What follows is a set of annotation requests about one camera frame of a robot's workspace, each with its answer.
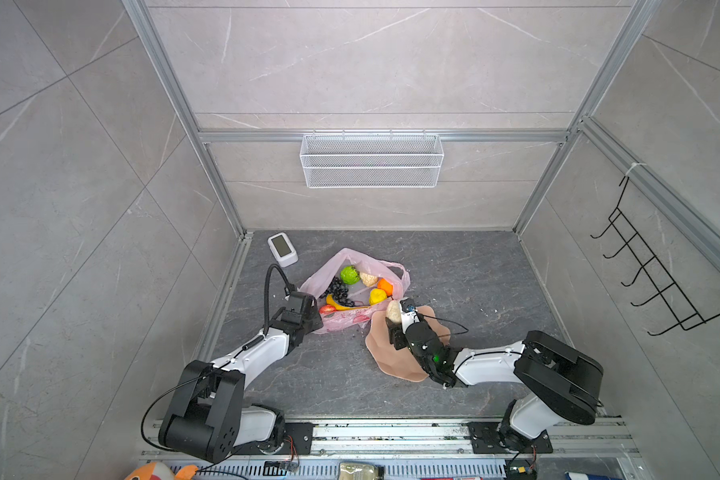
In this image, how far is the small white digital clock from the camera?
1.09 metres

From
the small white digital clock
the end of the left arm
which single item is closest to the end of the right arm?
the end of the left arm

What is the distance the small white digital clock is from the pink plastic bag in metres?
0.17

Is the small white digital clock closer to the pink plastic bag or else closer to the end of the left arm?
the pink plastic bag

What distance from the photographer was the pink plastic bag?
90 cm
